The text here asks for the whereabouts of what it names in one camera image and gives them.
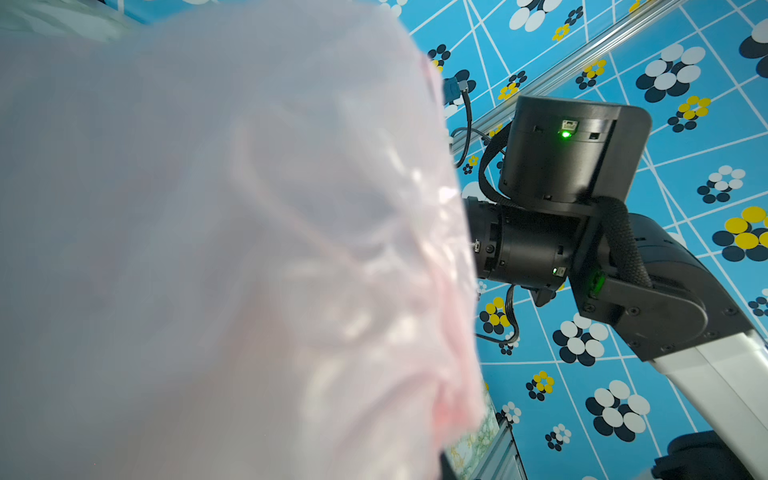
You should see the pink translucent plastic bag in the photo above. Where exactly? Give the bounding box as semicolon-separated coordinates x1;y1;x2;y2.
1;1;484;479

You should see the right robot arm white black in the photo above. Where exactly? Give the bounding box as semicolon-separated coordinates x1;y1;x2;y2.
465;96;767;479

